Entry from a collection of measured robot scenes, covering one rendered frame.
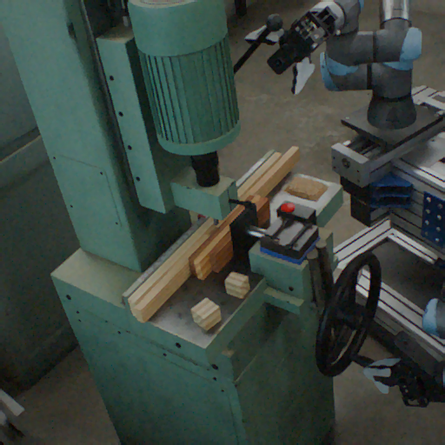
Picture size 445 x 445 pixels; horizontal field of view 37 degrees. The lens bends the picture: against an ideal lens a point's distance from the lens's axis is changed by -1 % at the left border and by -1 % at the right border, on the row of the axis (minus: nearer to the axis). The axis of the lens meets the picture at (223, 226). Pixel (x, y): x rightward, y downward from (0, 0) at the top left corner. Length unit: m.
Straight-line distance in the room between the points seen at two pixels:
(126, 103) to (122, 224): 0.33
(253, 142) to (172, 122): 2.30
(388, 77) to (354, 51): 0.41
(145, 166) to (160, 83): 0.26
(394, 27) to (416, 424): 1.28
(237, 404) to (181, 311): 0.29
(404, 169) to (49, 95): 1.09
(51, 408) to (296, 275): 1.37
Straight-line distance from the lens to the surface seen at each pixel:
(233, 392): 1.57
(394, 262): 2.51
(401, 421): 2.33
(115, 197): 1.56
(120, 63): 1.36
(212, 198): 1.45
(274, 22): 1.34
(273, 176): 1.71
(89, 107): 1.43
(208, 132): 1.32
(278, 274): 1.45
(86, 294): 1.71
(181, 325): 1.41
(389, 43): 1.62
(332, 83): 2.02
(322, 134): 3.62
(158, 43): 1.24
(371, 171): 2.08
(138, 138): 1.44
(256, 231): 1.50
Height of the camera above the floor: 1.92
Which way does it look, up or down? 39 degrees down
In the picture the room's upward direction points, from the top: 10 degrees counter-clockwise
